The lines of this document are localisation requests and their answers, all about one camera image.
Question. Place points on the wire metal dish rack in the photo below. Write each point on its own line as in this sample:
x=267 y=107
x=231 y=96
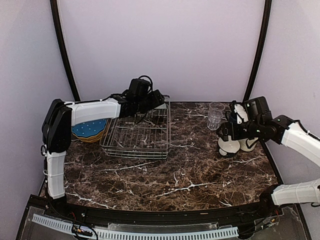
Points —
x=139 y=137

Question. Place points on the dark blue mug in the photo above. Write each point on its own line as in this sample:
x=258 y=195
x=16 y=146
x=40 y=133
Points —
x=232 y=117

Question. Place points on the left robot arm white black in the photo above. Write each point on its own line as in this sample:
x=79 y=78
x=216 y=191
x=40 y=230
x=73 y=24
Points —
x=62 y=116

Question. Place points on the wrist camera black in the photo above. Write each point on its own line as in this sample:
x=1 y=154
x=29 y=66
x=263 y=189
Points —
x=258 y=109
x=141 y=86

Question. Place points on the white saucer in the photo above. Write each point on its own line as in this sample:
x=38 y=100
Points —
x=228 y=148

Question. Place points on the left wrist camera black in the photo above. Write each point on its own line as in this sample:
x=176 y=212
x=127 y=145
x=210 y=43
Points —
x=141 y=86

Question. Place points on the white right gripper bracket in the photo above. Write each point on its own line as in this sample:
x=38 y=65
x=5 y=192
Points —
x=238 y=109

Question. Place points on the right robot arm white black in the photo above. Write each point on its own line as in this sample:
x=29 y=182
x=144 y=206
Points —
x=290 y=134

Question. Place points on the left black frame post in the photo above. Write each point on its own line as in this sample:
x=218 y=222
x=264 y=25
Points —
x=63 y=50

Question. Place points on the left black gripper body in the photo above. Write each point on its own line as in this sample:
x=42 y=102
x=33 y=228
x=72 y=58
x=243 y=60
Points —
x=144 y=105

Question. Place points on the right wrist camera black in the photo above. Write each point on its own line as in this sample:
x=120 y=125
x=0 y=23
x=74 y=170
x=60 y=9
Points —
x=258 y=109

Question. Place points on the yellow dotted scalloped plate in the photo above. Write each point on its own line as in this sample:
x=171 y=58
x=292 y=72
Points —
x=92 y=139

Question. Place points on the clear glass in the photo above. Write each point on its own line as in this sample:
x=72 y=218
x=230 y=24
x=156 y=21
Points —
x=215 y=115

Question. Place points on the blue dotted plate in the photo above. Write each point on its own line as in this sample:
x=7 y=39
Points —
x=89 y=128

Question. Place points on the white slotted cable duct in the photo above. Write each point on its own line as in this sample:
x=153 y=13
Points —
x=114 y=231

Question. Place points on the right black frame post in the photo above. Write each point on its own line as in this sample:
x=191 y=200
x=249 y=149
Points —
x=259 y=49

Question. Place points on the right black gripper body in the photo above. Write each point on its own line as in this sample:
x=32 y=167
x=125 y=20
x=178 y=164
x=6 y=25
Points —
x=253 y=130

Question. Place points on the black front rail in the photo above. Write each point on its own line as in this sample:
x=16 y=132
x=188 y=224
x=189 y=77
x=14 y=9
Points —
x=238 y=215

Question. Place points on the black frame post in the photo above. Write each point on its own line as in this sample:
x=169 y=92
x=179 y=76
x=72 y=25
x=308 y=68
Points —
x=259 y=49
x=63 y=50

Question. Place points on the cream ribbed cup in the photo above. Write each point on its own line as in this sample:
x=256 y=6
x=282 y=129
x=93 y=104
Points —
x=247 y=144

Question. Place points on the pale green bowl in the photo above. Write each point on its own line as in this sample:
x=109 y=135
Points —
x=161 y=107

